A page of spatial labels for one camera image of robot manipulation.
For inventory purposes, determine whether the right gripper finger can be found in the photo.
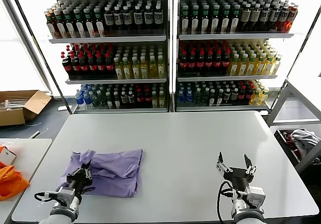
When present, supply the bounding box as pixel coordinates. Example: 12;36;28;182
216;151;231;176
244;154;257;176

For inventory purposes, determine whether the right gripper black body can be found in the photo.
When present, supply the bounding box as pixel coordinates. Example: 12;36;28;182
223;167;253;191

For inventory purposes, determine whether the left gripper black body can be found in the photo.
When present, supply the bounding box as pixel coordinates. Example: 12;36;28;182
67;171;93;194

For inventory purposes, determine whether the purple t-shirt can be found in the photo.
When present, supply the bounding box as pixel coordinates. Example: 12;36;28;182
56;148;143;198

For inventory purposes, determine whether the black storage bin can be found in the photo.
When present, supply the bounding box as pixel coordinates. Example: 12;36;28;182
274;128;321;168

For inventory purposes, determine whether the red garment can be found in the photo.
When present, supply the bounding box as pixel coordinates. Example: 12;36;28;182
282;131;301;160

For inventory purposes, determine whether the grey white garment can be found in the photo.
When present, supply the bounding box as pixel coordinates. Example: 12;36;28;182
290;129;321;157

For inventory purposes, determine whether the orange fabric bag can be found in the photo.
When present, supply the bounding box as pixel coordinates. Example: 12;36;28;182
0;164;31;201

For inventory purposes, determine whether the small white orange box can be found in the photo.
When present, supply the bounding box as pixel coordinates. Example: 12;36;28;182
0;145;17;165

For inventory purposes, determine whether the blue water bottle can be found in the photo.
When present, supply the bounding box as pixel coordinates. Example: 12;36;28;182
185;88;194;106
177;87;186;106
75;90;85;110
83;91;92;110

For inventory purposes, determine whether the green tinted bottle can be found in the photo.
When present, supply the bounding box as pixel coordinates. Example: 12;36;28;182
91;90;100;109
201;87;210;106
99;90;107;109
194;87;203;106

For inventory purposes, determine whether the yellow juice bottle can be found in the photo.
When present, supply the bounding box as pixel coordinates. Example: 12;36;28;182
131;57;141;80
271;54;283;76
247;53;258;76
250;87;261;106
229;54;241;76
114;57;124;80
259;87;270;105
156;55;166;79
263;53;275;76
139;56;149;79
148;56;158;79
158;90;166;108
122;57;132;80
255;53;267;76
151;91;159;109
238;53;250;76

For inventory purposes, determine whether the red cap cola bottle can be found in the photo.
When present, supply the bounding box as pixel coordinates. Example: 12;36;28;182
196;50;206;76
245;85;254;105
88;53;98;78
222;50;232;75
71;54;81;78
135;89;144;109
187;50;198;76
205;50;215;76
213;50;223;76
238;86;247;105
105;54;115;78
61;54;73;78
143;89;152;109
179;50;189;76

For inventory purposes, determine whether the open cardboard box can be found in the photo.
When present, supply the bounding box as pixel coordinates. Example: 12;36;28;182
0;90;52;127

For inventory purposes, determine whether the grey metal shelf unit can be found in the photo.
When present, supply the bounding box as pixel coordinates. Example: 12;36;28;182
29;0;174;114
174;0;314;113

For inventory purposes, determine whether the green cap tea bottle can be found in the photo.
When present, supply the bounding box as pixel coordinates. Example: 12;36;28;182
210;5;221;35
230;4;241;34
94;7;106;38
220;5;231;34
63;9;76;39
200;5;211;35
181;5;191;35
84;8;96;38
191;5;201;35
54;9;66;39
74;8;86;38

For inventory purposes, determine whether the reddish tea bottle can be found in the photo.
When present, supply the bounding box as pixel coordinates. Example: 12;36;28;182
45;10;57;39

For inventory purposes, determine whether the dark bottle grey label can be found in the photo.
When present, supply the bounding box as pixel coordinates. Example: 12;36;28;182
250;3;262;32
240;4;252;33

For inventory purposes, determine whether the dark bottle navy label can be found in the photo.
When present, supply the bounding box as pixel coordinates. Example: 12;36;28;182
103;7;115;35
279;4;290;32
143;5;154;34
260;3;272;32
122;6;133;34
270;3;281;32
133;5;144;34
153;5;164;33
113;6;124;35

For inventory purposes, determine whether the red drink bottle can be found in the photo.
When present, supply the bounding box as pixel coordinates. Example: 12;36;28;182
288;5;299;32

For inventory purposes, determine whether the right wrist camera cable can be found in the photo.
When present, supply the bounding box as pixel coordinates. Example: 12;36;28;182
217;180;240;224

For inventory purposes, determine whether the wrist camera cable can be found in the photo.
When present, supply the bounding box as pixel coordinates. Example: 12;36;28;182
217;180;240;224
34;190;60;206

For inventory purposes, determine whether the left wrist grey camera box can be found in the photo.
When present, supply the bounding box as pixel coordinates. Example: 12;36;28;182
57;186;76;202

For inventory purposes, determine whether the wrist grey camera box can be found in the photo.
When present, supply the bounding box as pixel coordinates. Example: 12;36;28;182
246;186;266;209
57;186;76;202

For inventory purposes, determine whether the right wrist grey camera box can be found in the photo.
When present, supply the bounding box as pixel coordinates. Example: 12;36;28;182
246;186;266;209

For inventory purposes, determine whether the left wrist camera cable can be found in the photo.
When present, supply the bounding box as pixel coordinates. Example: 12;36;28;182
34;190;60;206

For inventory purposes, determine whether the grey metal frame cart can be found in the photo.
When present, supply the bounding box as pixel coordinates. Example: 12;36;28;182
265;78;321;175

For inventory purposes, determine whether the dark window frame post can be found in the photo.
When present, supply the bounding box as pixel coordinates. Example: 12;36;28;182
284;4;321;81
7;0;74;114

